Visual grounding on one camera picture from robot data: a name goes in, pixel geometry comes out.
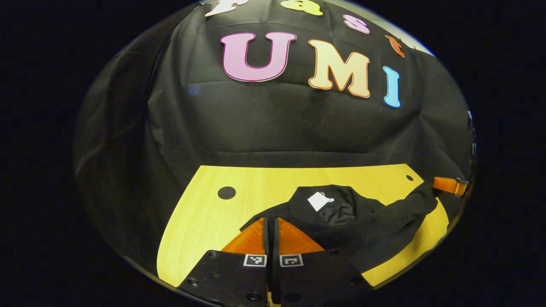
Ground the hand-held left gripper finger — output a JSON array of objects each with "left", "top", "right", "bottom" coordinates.
[
  {"left": 273, "top": 217, "right": 372, "bottom": 307},
  {"left": 177, "top": 217, "right": 270, "bottom": 307}
]

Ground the black jacket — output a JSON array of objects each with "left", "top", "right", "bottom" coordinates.
[{"left": 240, "top": 178, "right": 442, "bottom": 273}]

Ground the black backdrop cloth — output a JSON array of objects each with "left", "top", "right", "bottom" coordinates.
[{"left": 73, "top": 0, "right": 476, "bottom": 273}]

